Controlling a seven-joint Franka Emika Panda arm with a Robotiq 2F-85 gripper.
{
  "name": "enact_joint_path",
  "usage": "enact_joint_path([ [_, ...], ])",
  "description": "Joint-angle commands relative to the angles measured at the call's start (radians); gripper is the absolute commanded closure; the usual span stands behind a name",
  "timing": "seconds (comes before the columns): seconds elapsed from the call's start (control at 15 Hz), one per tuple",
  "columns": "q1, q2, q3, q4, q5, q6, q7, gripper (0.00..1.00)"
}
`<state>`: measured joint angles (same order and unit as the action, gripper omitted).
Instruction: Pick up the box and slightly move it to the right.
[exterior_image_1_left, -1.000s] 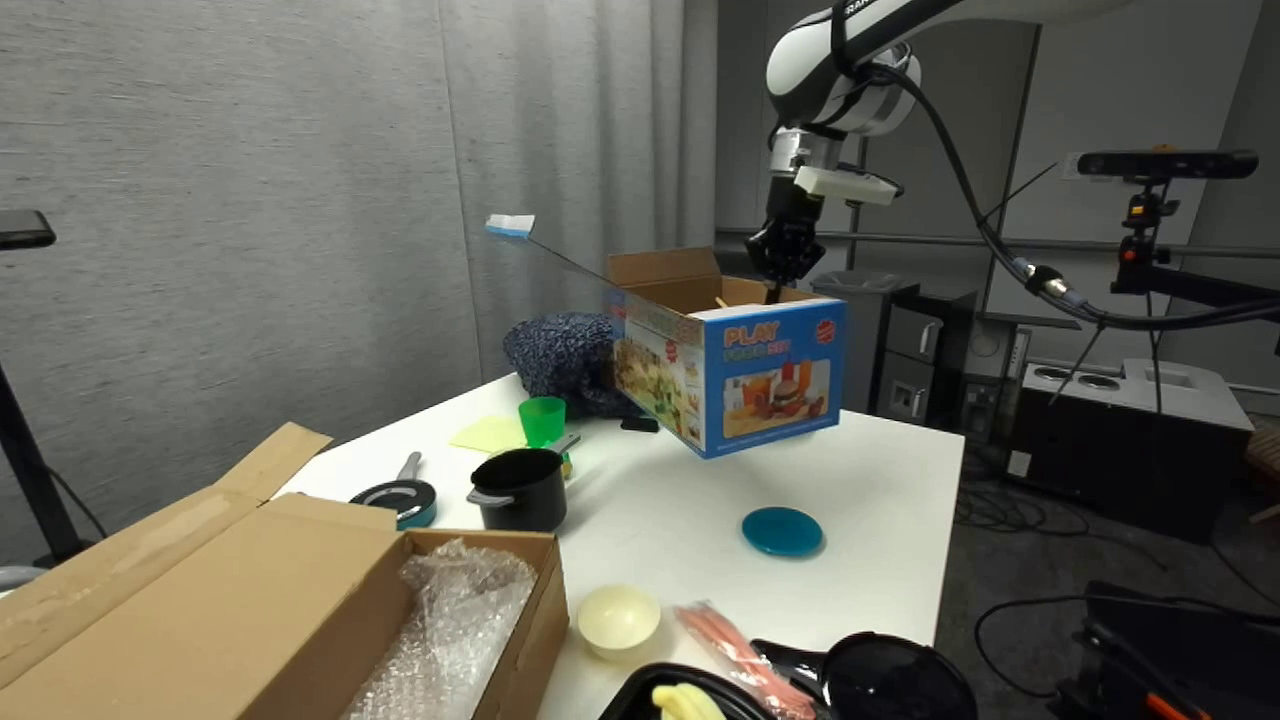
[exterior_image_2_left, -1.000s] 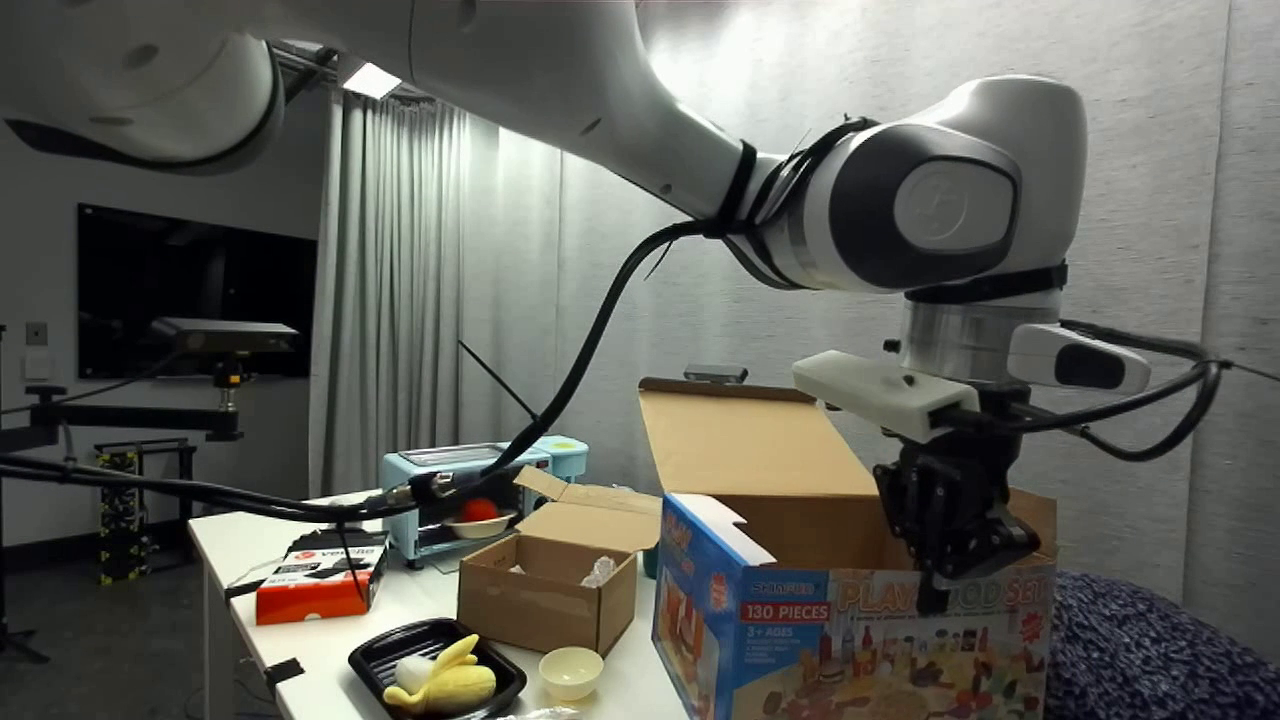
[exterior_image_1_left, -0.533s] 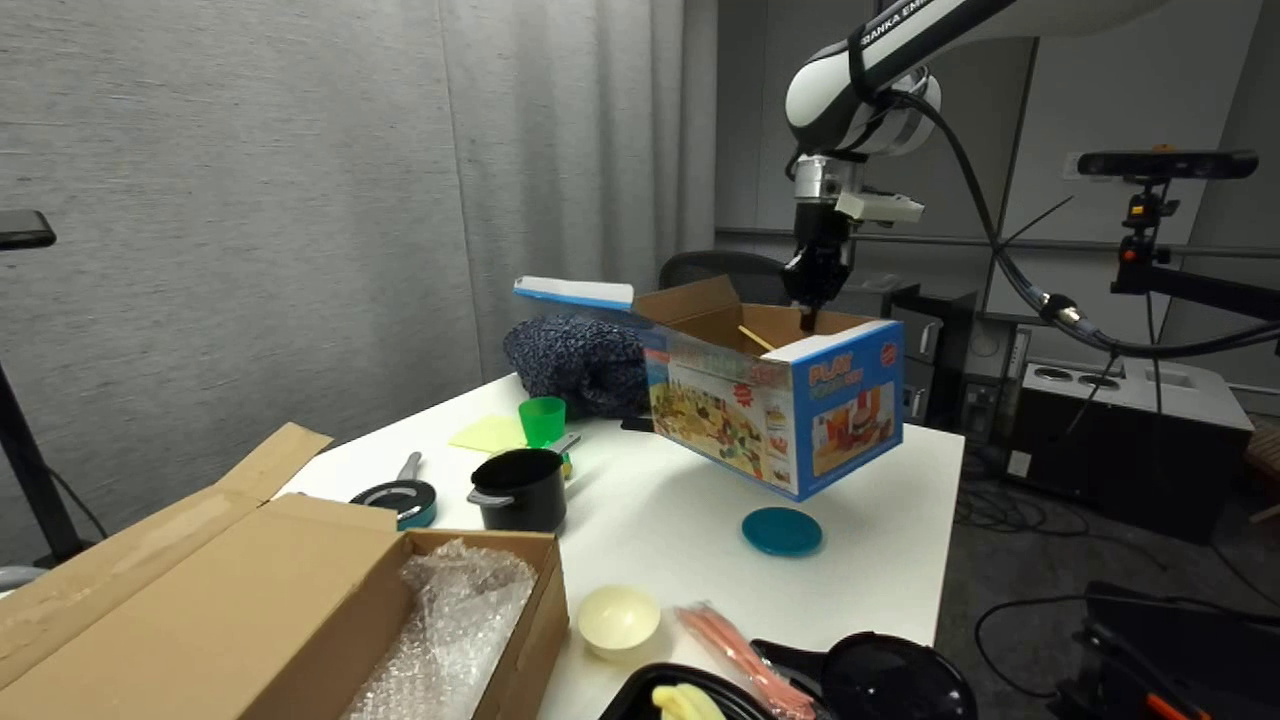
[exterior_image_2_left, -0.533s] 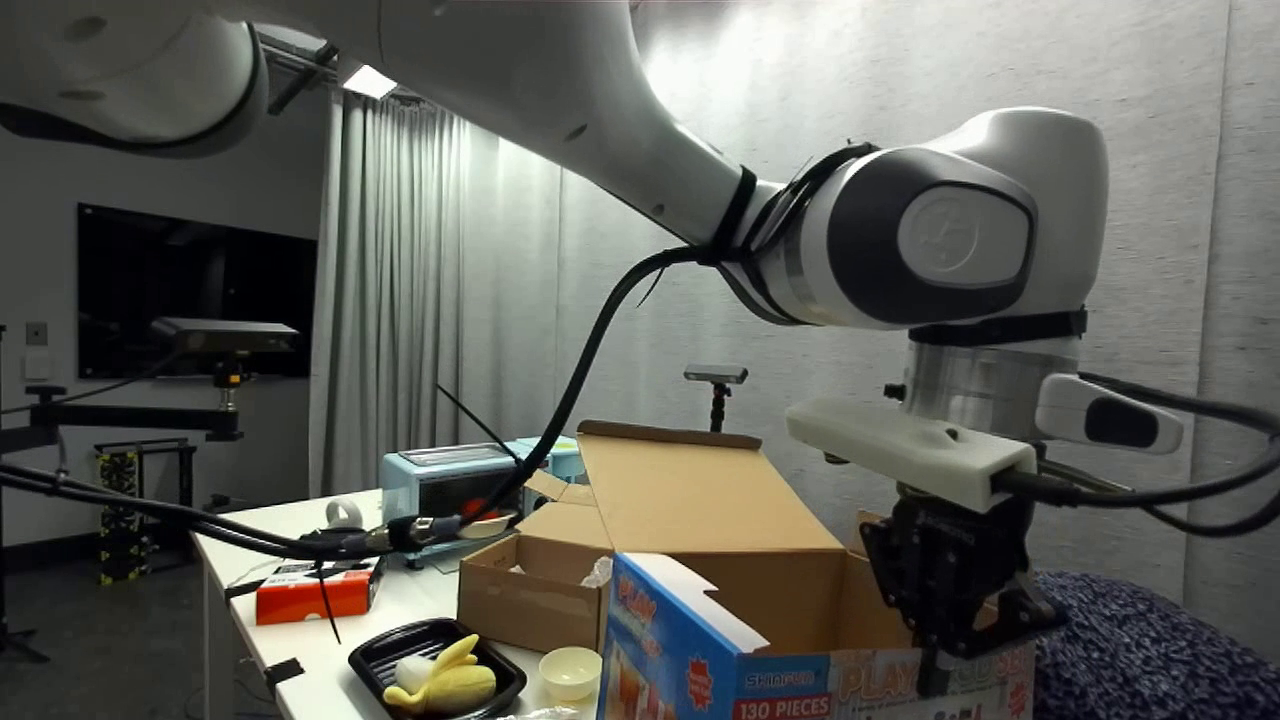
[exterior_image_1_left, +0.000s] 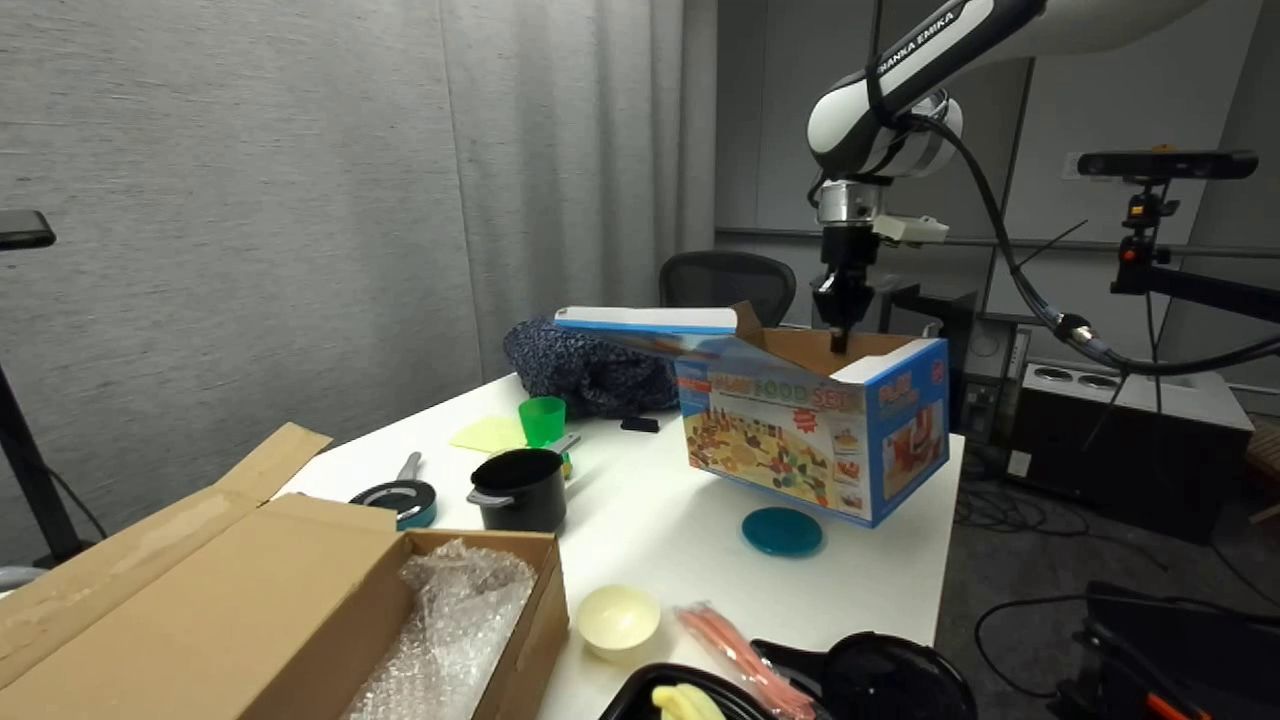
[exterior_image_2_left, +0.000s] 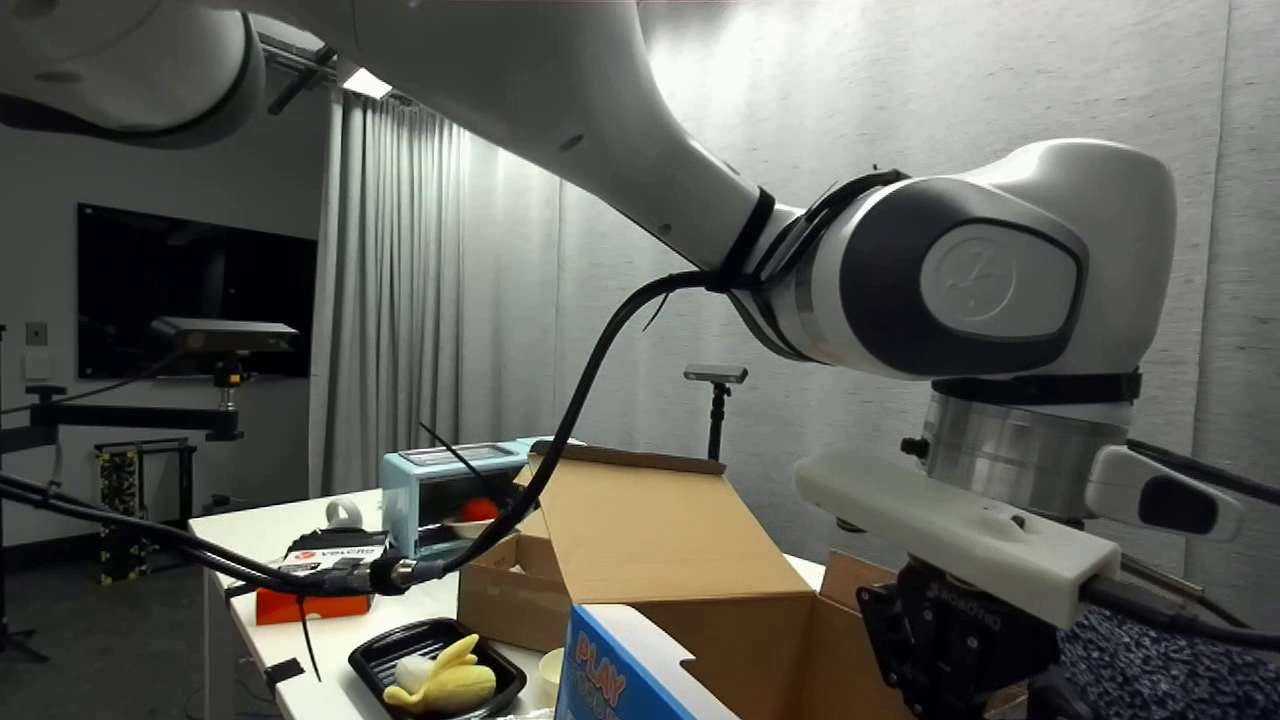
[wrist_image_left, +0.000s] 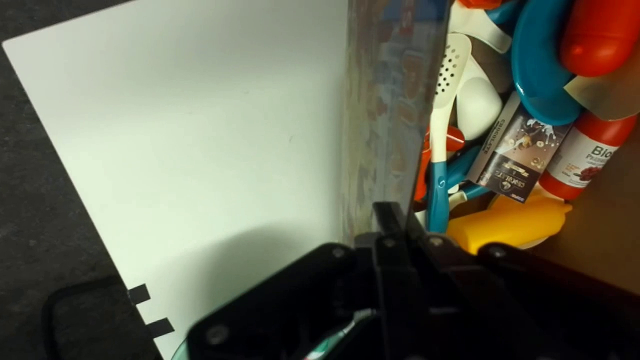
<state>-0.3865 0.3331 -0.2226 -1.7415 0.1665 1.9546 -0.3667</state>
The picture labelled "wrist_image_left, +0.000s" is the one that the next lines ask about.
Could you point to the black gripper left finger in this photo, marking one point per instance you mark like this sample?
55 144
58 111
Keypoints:
293 313

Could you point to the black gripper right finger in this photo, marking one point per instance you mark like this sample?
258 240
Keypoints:
520 307

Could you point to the blue printed toy cardboard box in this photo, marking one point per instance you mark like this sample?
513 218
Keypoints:
386 100

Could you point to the yellow toy piece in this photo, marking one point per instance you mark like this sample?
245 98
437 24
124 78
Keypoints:
506 222

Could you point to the printed paper booklet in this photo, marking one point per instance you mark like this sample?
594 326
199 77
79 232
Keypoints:
516 157

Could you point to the red white toy bottle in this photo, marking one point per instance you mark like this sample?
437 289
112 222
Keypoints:
587 157

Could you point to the white slotted toy spatula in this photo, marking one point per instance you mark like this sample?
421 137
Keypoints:
443 100

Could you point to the red round toy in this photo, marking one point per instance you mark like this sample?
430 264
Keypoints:
601 32

